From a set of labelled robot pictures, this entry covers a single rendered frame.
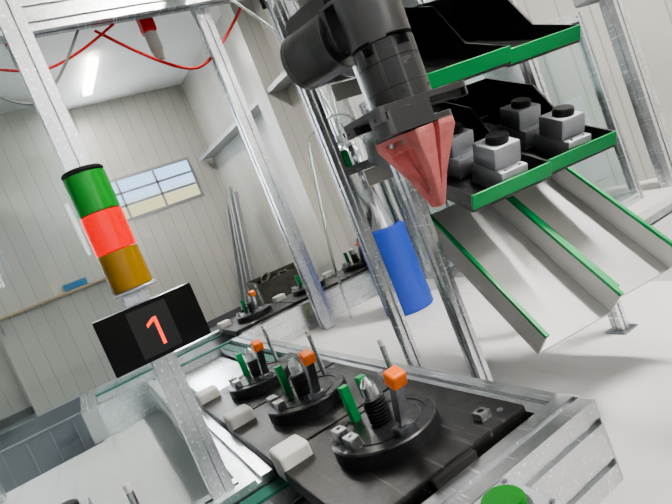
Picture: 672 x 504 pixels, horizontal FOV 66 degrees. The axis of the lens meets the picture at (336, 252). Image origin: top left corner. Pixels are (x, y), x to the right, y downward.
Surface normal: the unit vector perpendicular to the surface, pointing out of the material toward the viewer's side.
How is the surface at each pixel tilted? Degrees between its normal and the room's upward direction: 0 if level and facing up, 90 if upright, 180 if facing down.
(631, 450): 0
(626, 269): 45
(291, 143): 90
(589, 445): 90
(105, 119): 90
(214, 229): 90
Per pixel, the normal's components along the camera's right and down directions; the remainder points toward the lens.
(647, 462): -0.37, -0.92
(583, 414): 0.44, -0.09
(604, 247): -0.05, -0.67
